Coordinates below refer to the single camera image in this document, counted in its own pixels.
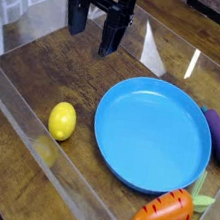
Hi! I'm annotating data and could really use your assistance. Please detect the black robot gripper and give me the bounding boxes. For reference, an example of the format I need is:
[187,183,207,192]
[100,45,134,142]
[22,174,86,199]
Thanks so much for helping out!
[68,0,137,57]

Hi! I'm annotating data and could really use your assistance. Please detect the yellow toy lemon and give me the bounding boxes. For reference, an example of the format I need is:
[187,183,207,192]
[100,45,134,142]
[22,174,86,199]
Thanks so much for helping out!
[48,102,77,141]

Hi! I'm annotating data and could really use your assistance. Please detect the blue round tray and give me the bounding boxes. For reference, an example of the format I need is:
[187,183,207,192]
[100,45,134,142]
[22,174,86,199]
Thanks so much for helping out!
[94,77,212,194]

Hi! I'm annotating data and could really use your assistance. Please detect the orange toy carrot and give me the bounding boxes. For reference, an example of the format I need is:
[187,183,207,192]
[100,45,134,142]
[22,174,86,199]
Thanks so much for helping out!
[132,172,216,220]

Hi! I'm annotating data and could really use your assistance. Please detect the clear acrylic enclosure wall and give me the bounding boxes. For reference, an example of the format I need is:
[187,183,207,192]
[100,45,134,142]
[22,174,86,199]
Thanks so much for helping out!
[0,0,220,220]

